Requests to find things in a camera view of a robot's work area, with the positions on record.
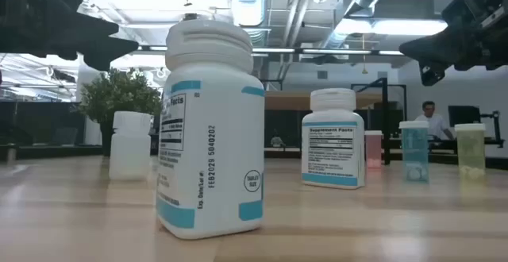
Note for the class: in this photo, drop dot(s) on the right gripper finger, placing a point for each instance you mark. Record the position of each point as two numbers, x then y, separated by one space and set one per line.
440 47
432 75

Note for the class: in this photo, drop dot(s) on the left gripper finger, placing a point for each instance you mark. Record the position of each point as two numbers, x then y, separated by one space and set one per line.
111 51
97 28

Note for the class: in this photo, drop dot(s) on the teal pill vial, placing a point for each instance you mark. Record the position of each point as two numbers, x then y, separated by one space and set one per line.
414 151

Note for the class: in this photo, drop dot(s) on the white small bottle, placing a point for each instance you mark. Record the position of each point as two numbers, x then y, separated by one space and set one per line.
470 151

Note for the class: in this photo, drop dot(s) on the red-pink pill vial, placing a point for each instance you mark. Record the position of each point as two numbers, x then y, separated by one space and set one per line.
373 151

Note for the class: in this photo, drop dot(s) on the clear cup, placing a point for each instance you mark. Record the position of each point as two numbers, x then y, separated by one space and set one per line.
130 151

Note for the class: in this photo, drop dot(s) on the white supplement bottle blue label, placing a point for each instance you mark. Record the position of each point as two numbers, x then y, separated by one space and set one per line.
333 151
214 135

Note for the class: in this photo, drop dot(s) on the wooden shelf black legs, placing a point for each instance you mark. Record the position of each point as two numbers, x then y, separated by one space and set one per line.
293 100

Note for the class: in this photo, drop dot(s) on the bushy green potted plant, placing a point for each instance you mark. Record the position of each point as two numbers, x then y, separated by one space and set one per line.
119 95

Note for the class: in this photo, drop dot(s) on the ceiling light panel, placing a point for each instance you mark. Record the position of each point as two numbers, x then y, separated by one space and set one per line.
397 27

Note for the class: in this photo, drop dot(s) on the person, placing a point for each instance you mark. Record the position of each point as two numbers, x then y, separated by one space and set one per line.
278 139
434 124

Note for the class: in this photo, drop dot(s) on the black computer monitor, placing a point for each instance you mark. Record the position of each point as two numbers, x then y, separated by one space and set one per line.
463 115

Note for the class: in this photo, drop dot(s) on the dark office counter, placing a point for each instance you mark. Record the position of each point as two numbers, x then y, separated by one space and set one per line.
39 119

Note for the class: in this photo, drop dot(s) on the black ceiling light track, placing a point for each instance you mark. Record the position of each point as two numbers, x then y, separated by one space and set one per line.
278 50

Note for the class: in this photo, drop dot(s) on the silver ventilation duct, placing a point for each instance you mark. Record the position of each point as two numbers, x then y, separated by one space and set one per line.
246 0
357 4

